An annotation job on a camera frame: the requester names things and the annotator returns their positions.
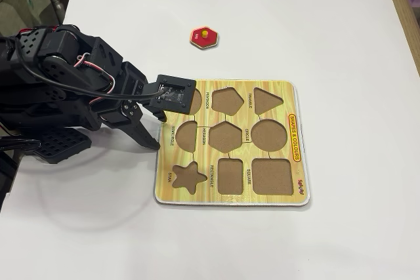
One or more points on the black flat device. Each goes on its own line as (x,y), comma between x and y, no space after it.
(6,175)

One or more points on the wooden shape puzzle board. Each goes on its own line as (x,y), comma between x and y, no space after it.
(236,116)

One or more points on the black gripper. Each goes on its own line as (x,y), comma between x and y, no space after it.
(130,111)

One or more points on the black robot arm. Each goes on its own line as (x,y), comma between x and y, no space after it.
(95,50)

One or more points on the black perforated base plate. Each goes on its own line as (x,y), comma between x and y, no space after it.
(62,145)

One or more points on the red hexagon piece yellow pin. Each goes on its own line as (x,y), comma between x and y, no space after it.
(211,40)

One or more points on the grey metal leg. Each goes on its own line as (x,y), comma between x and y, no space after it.
(58,6)

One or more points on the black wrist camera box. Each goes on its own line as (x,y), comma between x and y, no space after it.
(174,94)

